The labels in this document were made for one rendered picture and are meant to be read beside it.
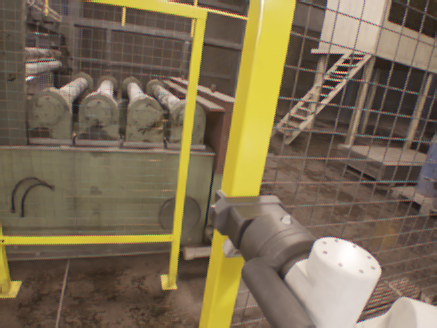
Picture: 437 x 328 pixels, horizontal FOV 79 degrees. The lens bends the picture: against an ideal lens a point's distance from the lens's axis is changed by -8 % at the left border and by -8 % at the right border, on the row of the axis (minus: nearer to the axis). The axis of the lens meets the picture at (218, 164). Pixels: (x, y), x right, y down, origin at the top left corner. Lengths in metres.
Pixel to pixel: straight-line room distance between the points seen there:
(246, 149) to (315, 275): 0.22
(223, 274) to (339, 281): 0.30
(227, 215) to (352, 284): 0.21
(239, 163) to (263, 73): 0.14
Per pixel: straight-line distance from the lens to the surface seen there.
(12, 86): 2.19
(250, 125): 0.42
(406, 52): 9.90
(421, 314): 0.34
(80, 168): 2.25
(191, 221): 2.49
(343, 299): 0.29
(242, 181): 0.45
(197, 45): 1.69
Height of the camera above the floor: 1.55
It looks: 18 degrees down
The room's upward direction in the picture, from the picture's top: 9 degrees clockwise
